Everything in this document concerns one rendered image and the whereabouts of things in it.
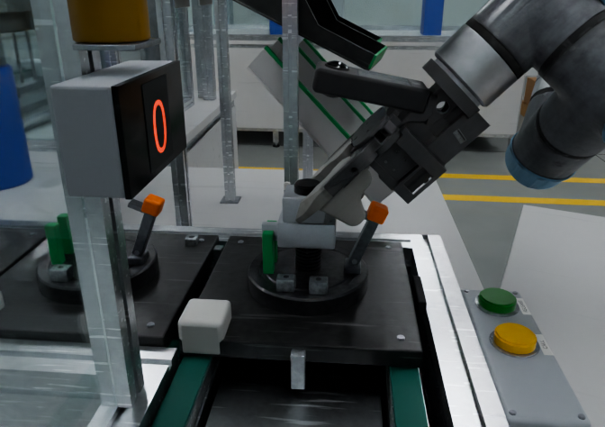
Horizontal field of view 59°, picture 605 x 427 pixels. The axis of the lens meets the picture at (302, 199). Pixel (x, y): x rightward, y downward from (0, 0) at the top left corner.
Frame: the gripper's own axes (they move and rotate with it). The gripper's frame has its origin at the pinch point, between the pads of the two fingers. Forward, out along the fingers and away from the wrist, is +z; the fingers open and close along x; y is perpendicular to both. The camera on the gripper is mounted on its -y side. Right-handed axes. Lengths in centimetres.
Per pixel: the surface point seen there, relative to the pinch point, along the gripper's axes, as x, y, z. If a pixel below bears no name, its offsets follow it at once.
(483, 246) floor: 212, 132, 22
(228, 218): 43, 1, 28
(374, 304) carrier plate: -4.0, 13.2, 1.7
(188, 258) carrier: 4.5, -3.6, 17.9
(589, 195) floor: 295, 196, -39
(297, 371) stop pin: -13.2, 9.2, 8.7
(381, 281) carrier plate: 0.9, 13.9, 1.1
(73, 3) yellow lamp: -21.1, -23.5, -6.5
